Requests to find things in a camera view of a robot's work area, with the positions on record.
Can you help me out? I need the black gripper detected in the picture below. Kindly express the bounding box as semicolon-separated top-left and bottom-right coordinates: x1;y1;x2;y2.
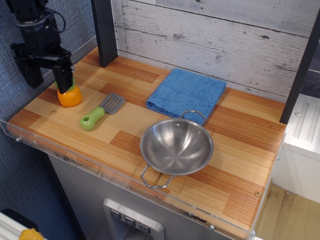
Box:
10;13;74;94

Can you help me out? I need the orange toy carrot green top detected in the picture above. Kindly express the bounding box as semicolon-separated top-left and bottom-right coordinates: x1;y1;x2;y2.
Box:
57;78;82;107

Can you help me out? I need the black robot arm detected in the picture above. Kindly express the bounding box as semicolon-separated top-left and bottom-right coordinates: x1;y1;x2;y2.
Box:
6;0;74;94

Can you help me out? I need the clear acrylic table guard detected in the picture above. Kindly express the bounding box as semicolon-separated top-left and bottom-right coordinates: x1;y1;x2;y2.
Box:
9;31;289;239

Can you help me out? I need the grey toy fridge cabinet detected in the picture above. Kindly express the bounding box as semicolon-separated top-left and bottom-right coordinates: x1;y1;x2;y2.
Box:
49;156;227;240

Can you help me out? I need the blue folded towel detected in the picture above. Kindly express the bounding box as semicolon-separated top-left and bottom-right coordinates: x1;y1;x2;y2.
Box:
146;68;227;125

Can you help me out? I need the yellow object bottom left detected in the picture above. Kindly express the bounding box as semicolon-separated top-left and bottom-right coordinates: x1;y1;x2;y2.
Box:
18;228;44;240

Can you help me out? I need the silver dispenser button panel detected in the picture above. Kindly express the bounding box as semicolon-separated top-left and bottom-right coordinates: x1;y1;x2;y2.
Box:
103;197;165;240

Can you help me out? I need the white side cabinet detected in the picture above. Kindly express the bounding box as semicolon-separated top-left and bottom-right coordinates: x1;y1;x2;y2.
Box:
271;94;320;203

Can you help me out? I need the black braided cable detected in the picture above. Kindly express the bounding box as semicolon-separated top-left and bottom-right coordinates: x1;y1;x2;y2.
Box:
43;6;66;33

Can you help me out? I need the green handled grey toy spatula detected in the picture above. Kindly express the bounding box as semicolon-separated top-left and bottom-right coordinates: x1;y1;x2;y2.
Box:
79;93;125;131

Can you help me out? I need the steel bowl with wire handles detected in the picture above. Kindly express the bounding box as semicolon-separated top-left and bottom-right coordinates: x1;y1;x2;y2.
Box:
139;110;214;189

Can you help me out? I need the dark grey right post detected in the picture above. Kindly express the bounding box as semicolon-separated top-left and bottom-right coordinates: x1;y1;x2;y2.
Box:
279;10;320;125

